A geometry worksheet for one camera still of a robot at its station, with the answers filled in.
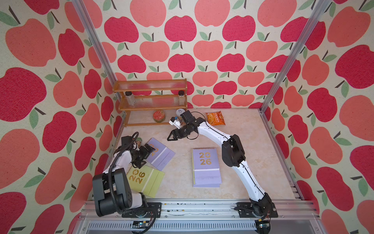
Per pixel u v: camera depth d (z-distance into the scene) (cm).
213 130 69
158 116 111
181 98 98
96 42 82
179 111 111
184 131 86
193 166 85
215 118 111
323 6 69
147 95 115
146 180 84
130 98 98
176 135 86
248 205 75
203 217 73
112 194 41
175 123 90
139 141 101
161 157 94
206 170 82
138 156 76
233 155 63
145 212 71
